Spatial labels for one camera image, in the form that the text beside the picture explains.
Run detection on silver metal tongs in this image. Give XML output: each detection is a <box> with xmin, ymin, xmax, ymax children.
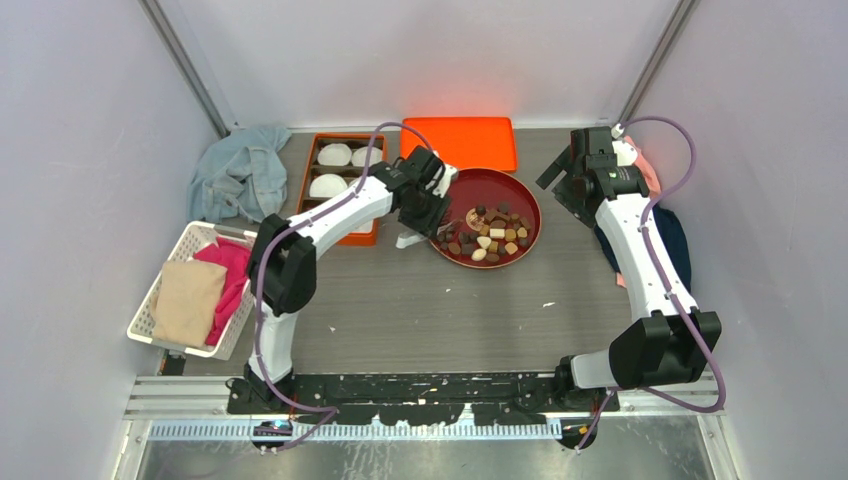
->
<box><xmin>395</xmin><ymin>230</ymin><xmax>429</xmax><ymax>249</ymax></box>

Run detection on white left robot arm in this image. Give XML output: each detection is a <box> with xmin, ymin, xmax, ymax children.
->
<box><xmin>244</xmin><ymin>147</ymin><xmax>458</xmax><ymax>413</ymax></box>

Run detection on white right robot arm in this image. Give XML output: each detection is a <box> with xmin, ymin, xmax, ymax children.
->
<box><xmin>536</xmin><ymin>127</ymin><xmax>722</xmax><ymax>411</ymax></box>

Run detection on orange chocolate box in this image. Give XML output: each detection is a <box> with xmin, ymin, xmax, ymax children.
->
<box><xmin>296</xmin><ymin>133</ymin><xmax>388</xmax><ymax>247</ymax></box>

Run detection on salmon pink cloth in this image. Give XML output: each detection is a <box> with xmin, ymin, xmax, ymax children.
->
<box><xmin>624</xmin><ymin>136</ymin><xmax>662</xmax><ymax>198</ymax></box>

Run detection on round red lacquer tray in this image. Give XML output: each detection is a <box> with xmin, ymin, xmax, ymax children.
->
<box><xmin>430</xmin><ymin>168</ymin><xmax>541</xmax><ymax>269</ymax></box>

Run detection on orange box lid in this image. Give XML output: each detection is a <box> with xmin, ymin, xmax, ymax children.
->
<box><xmin>403</xmin><ymin>117</ymin><xmax>518</xmax><ymax>173</ymax></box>

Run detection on white paper cup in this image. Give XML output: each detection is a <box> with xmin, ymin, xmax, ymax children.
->
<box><xmin>309</xmin><ymin>174</ymin><xmax>349</xmax><ymax>199</ymax></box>
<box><xmin>317</xmin><ymin>143</ymin><xmax>353</xmax><ymax>167</ymax></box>
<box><xmin>351</xmin><ymin>146</ymin><xmax>383</xmax><ymax>168</ymax></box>

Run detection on navy blue cloth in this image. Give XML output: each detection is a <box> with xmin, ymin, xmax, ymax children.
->
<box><xmin>593</xmin><ymin>205</ymin><xmax>692</xmax><ymax>291</ymax></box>

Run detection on light blue cloth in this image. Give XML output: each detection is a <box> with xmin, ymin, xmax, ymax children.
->
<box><xmin>186</xmin><ymin>126</ymin><xmax>292</xmax><ymax>223</ymax></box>

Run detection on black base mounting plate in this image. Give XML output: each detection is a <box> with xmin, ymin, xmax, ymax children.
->
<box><xmin>225</xmin><ymin>372</ymin><xmax>606</xmax><ymax>426</ymax></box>

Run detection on pink cloth in basket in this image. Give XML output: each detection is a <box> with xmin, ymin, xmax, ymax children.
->
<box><xmin>193</xmin><ymin>237</ymin><xmax>251</xmax><ymax>346</ymax></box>

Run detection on white plastic basket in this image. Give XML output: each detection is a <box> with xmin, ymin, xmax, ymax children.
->
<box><xmin>126</xmin><ymin>221</ymin><xmax>257</xmax><ymax>361</ymax></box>

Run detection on beige cloth in basket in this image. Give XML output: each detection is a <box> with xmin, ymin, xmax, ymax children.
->
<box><xmin>152</xmin><ymin>260</ymin><xmax>226</xmax><ymax>348</ymax></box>

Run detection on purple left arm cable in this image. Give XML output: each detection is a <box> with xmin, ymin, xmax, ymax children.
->
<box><xmin>251</xmin><ymin>121</ymin><xmax>435</xmax><ymax>454</ymax></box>

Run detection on aluminium frame rail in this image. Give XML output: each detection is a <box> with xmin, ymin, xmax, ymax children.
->
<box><xmin>122</xmin><ymin>377</ymin><xmax>723</xmax><ymax>442</ymax></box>

